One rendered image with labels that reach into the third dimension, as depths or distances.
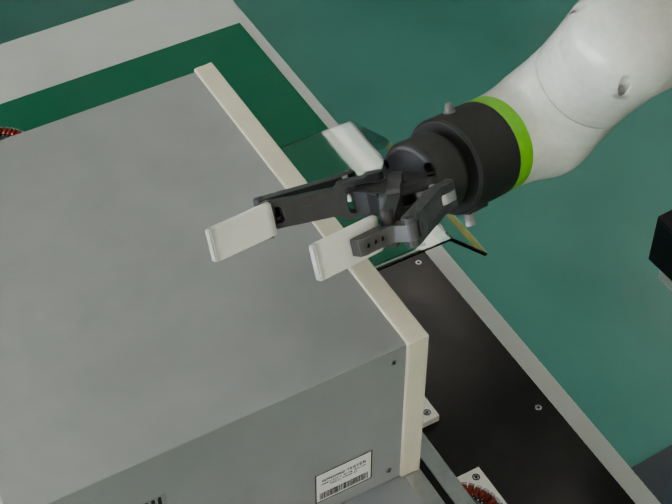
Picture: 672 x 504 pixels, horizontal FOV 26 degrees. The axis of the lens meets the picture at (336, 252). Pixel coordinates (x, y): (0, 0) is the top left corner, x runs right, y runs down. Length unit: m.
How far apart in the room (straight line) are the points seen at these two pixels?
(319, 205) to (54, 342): 0.26
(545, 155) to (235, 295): 0.31
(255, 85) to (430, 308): 0.57
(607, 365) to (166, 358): 1.83
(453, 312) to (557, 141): 0.72
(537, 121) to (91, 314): 0.44
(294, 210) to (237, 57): 1.21
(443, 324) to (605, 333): 1.08
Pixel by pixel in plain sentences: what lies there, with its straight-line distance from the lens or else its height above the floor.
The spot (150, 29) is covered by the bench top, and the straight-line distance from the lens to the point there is 2.55.
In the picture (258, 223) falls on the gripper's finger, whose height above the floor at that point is 1.40.
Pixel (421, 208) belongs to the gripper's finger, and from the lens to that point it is 1.17.
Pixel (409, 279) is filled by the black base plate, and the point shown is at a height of 0.77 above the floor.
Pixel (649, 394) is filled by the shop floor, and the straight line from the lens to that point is 2.98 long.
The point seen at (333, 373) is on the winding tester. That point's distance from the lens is 1.26.
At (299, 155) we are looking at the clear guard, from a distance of 1.82.
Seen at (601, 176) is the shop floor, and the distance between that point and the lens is 3.39.
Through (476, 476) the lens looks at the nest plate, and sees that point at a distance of 1.86.
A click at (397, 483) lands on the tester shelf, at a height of 1.11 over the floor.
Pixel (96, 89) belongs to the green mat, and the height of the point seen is 0.75.
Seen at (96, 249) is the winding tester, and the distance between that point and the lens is 1.38.
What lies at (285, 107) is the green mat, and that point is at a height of 0.75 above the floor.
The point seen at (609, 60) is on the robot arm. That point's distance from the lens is 1.28.
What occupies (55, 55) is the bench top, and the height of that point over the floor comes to 0.75.
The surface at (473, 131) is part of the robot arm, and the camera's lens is 1.30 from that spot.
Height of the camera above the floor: 2.30
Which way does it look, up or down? 47 degrees down
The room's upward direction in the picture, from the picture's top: straight up
